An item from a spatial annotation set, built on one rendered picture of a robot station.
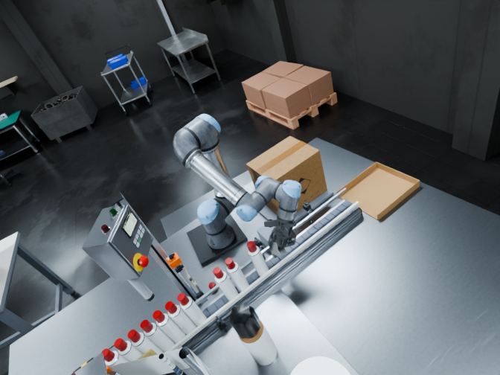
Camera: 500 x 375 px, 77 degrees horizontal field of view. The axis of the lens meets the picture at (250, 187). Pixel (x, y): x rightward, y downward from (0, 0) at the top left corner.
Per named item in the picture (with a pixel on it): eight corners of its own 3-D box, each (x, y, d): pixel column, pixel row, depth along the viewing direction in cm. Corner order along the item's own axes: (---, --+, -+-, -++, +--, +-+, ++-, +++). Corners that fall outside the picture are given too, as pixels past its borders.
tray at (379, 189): (378, 220, 149) (377, 214, 147) (337, 196, 169) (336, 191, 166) (420, 186, 157) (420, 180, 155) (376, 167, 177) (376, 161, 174)
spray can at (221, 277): (231, 305, 133) (213, 278, 121) (225, 297, 137) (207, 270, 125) (241, 297, 135) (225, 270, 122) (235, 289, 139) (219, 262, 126)
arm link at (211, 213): (199, 229, 164) (189, 210, 156) (216, 212, 170) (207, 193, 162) (215, 237, 156) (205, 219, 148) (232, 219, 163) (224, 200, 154)
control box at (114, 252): (115, 282, 107) (80, 248, 95) (131, 242, 120) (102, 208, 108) (142, 277, 105) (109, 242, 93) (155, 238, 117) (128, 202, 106)
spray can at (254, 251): (262, 280, 138) (248, 251, 126) (256, 272, 142) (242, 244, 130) (271, 272, 140) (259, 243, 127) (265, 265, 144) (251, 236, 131)
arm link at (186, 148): (158, 138, 125) (253, 216, 117) (178, 123, 131) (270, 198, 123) (160, 154, 135) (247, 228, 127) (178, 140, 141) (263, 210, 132)
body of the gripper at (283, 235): (280, 250, 129) (286, 225, 124) (268, 239, 136) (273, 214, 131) (295, 246, 133) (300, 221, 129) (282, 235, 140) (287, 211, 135)
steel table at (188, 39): (197, 65, 721) (181, 26, 670) (222, 80, 597) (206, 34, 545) (172, 77, 710) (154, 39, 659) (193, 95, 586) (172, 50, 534)
